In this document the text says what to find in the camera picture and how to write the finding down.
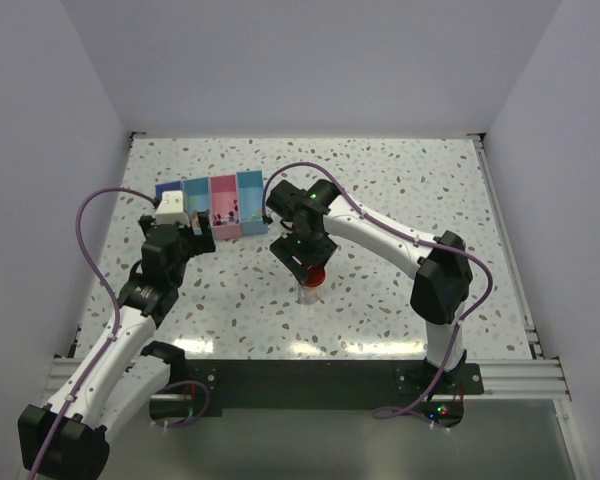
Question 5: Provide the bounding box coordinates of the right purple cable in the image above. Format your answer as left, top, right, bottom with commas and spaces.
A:
262, 162, 495, 420

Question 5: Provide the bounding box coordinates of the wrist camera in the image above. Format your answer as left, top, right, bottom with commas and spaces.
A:
155, 190, 191, 227
262, 212, 293, 235

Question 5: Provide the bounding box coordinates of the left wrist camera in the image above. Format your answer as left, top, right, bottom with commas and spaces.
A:
155, 190, 191, 227

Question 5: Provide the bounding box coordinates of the pink candy bin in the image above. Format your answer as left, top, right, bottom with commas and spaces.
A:
210, 174, 242, 240

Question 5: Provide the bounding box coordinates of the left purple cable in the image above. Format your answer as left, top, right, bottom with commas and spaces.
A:
27, 187, 211, 480

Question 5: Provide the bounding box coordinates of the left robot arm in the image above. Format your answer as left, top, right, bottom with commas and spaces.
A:
18, 211, 215, 479

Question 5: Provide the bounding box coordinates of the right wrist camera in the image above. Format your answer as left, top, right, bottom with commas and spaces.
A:
262, 212, 293, 235

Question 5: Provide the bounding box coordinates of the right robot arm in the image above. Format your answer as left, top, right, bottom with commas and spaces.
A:
265, 180, 473, 393

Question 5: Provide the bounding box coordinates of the blue end candy bin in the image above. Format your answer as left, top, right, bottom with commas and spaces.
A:
236, 170, 268, 236

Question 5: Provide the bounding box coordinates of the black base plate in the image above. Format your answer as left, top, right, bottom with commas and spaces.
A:
128, 357, 485, 434

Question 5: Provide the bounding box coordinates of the clear plastic jar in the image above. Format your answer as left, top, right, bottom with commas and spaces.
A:
296, 284, 321, 305

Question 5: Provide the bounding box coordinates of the red jar lid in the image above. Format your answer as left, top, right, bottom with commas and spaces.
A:
304, 267, 326, 288

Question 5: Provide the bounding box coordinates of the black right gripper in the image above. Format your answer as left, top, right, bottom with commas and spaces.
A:
270, 225, 337, 285

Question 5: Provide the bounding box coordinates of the purple cable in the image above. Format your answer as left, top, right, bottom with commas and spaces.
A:
27, 187, 211, 480
262, 162, 495, 420

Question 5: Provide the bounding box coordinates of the purple candy bin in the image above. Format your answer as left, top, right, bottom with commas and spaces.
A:
155, 181, 182, 199

